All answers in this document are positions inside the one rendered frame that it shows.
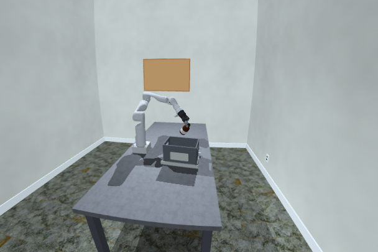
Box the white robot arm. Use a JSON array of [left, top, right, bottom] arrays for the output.
[[132, 92, 180, 147]]

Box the brown glass bottle with white label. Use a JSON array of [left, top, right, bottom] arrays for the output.
[[180, 123, 190, 135]]

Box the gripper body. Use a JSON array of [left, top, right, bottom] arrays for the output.
[[174, 107, 189, 122]]

